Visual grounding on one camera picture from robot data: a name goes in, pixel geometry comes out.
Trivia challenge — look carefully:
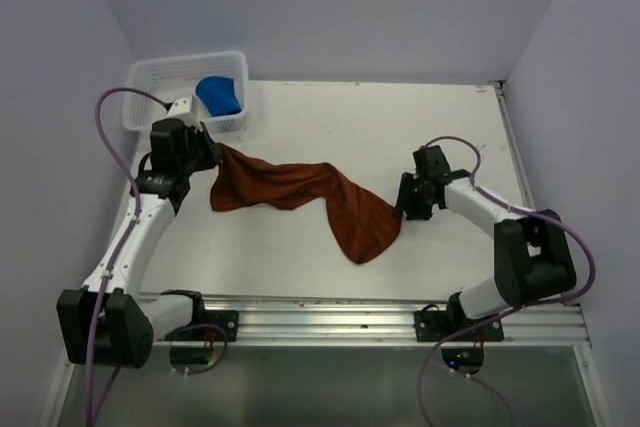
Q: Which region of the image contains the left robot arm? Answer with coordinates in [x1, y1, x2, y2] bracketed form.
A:
[56, 114, 222, 369]

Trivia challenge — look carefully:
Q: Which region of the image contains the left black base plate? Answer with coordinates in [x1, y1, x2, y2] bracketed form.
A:
[165, 310, 239, 342]

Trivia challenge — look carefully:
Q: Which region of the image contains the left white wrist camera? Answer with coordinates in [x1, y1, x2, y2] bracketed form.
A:
[166, 94, 205, 130]

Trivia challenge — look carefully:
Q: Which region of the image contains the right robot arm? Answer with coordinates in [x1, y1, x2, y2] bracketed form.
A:
[394, 145, 577, 342]

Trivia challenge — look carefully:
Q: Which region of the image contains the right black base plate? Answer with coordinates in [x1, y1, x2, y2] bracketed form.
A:
[413, 304, 505, 342]

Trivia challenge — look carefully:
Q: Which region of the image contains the white plastic basket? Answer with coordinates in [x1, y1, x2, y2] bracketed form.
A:
[126, 51, 249, 133]

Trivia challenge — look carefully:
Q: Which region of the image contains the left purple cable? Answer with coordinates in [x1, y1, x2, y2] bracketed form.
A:
[83, 87, 171, 427]

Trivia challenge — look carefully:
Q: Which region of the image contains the blue towel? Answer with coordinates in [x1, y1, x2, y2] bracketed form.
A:
[195, 76, 242, 117]

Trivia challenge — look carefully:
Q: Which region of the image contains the brown towel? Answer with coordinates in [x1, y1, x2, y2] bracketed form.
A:
[210, 145, 401, 265]

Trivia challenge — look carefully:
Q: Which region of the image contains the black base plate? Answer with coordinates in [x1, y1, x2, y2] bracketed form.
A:
[165, 310, 239, 342]
[413, 304, 505, 342]

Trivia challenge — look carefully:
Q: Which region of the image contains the aluminium mounting rail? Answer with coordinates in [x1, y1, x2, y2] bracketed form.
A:
[202, 298, 588, 347]

